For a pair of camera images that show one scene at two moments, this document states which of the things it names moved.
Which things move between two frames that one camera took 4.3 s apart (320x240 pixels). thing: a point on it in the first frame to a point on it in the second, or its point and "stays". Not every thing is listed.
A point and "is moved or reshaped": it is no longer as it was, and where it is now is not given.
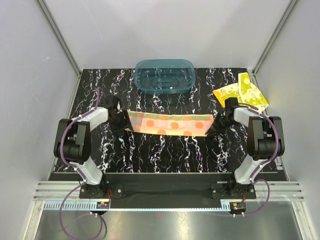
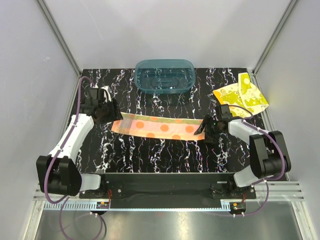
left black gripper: x=125 y=118 to x=115 y=114
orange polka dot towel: x=191 y=125 is moved or reshaped
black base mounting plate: x=167 y=190 stays
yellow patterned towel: x=245 y=92 stays
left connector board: x=102 y=205 stays
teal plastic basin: x=164 y=76 stays
